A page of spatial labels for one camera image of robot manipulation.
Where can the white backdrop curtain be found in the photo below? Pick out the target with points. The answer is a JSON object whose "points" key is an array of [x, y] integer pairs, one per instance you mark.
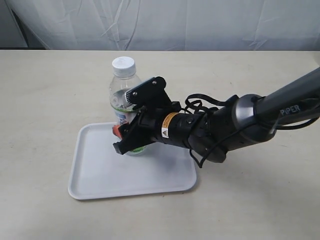
{"points": [[172, 25]]}

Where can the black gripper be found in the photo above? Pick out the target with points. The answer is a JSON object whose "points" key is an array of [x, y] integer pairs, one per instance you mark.
{"points": [[160, 126]]}

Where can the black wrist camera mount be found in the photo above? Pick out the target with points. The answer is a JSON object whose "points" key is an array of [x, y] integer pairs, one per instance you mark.
{"points": [[149, 95]]}

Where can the white rectangular plastic tray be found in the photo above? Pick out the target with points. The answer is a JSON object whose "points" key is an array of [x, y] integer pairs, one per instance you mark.
{"points": [[98, 172]]}

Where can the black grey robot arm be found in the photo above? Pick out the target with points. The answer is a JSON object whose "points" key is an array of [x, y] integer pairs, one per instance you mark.
{"points": [[211, 128]]}

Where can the clear plastic drink bottle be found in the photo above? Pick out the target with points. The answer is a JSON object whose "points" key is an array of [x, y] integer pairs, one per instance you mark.
{"points": [[124, 78]]}

